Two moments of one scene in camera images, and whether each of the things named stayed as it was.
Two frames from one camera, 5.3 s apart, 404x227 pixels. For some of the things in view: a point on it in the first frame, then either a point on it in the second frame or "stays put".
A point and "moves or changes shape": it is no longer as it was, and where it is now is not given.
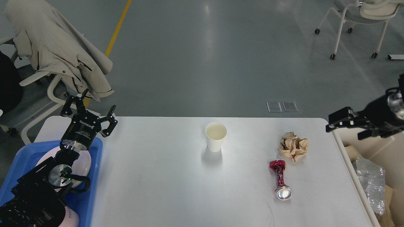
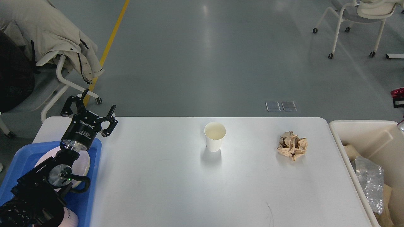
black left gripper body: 81,132 stays put
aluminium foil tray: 372,177 stays put
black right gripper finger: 344,118 -> 398,102
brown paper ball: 291,145 stays put
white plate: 80,167 stays put
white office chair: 49,76 -> 48,86
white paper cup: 216,132 stays put
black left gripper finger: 74,104 stays put
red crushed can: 283,192 moves or changes shape
